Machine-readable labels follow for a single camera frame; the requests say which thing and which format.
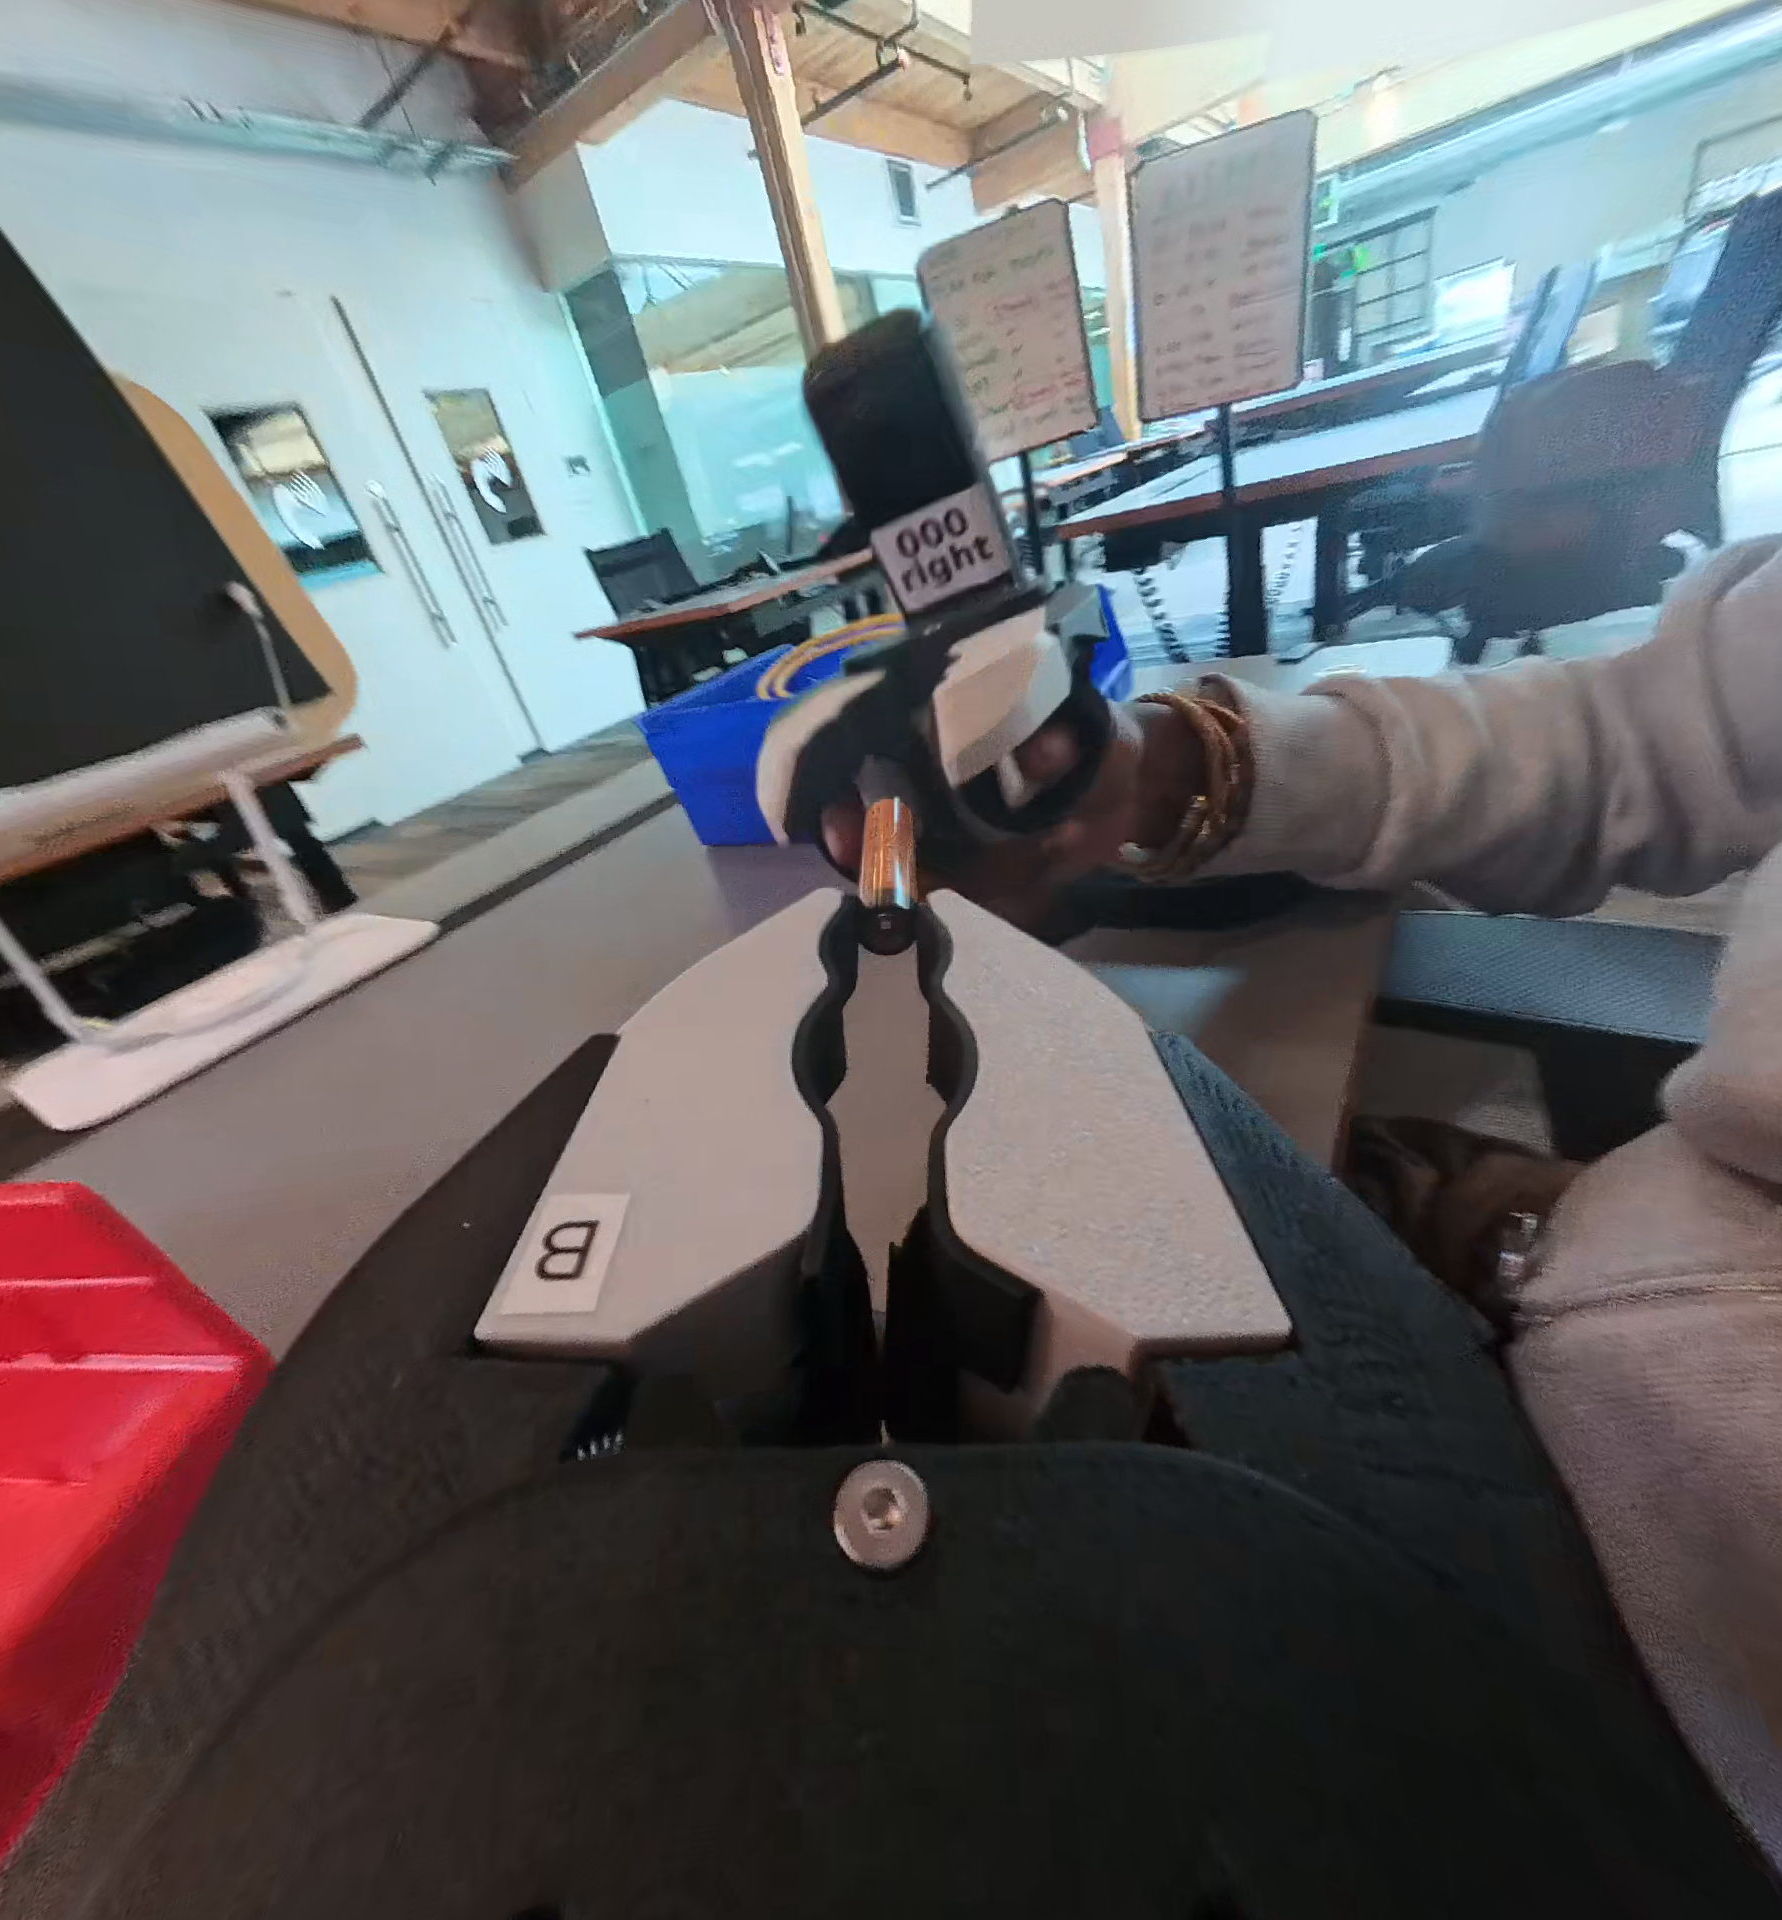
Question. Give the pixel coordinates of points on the long office table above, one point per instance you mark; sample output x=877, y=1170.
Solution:
x=1356, y=442

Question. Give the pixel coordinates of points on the framed wall picture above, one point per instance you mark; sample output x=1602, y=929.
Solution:
x=487, y=464

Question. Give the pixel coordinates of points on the grey desk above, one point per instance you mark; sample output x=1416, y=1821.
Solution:
x=380, y=1050

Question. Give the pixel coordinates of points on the blue storage bin white label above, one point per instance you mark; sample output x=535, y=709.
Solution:
x=697, y=764

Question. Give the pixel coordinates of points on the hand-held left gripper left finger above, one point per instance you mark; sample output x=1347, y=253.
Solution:
x=681, y=1184

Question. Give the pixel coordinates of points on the black office chair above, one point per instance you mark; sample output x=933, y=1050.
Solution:
x=645, y=570
x=1760, y=301

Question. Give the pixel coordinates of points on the grey chair armrest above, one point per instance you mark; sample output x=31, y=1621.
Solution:
x=1550, y=960

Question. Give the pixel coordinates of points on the red storage bin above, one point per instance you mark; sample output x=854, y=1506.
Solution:
x=51, y=1424

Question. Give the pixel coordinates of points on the person's right forearm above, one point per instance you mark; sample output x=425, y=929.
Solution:
x=1506, y=751

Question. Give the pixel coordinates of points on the black mesh wrist rest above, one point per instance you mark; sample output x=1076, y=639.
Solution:
x=1206, y=902

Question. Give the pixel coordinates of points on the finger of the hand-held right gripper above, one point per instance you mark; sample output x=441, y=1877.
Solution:
x=989, y=705
x=794, y=751

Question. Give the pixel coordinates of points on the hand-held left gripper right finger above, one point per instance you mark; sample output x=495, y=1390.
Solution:
x=1087, y=1184

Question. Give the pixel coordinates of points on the black panel desk lamp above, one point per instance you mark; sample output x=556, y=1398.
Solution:
x=51, y=524

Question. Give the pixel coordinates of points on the wooden office desk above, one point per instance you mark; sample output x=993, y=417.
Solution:
x=697, y=609

